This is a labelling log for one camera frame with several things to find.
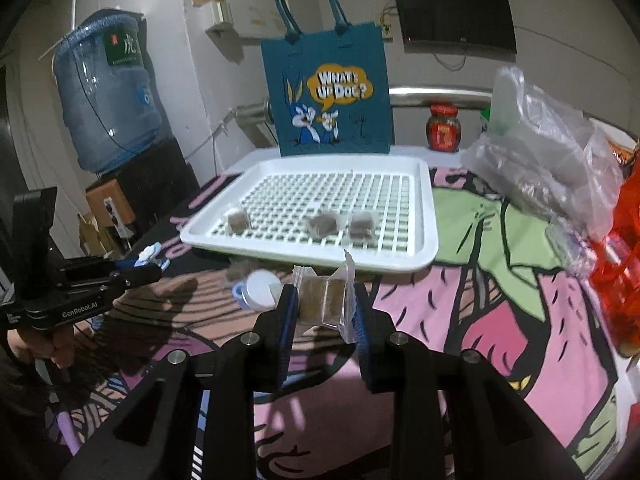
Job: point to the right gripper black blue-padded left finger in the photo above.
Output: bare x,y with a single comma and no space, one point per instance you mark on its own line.
190,403

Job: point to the black wall monitor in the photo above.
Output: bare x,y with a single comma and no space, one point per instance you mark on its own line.
477,25

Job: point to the black water dispenser cabinet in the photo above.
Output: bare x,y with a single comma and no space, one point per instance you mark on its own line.
154,182

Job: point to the green white carton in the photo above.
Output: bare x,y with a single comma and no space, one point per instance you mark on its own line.
485,119

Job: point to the white perforated plastic tray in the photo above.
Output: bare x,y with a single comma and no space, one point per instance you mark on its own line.
280,194

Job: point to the cartoon print bedsheet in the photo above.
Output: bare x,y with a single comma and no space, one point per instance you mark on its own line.
495,286

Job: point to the teal cartoon tote bag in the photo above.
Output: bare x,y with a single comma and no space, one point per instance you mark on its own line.
328,91

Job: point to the clear plastic bag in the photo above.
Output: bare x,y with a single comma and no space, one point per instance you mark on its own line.
550,161

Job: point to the small white round container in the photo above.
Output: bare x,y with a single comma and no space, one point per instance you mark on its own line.
260,291

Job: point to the red-lidded glass jar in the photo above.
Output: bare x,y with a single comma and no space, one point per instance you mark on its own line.
443,129

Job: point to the red plastic bag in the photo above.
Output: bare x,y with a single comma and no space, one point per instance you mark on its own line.
616,278

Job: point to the white wall junction box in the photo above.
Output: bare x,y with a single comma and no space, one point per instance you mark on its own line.
215,15

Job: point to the brown snack cube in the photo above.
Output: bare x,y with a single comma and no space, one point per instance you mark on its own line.
237,220
322,224
361,227
327,300

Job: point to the blue water jug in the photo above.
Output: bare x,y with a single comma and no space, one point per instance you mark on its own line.
105,91

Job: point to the brown box with sockets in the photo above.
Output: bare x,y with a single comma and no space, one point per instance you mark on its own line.
111,209

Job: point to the person's left hand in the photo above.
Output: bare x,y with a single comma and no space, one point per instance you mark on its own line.
59,346

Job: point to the steel bed rail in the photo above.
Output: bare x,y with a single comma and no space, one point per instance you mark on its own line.
465,98

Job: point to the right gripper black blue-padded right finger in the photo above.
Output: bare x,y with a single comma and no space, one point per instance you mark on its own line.
456,407

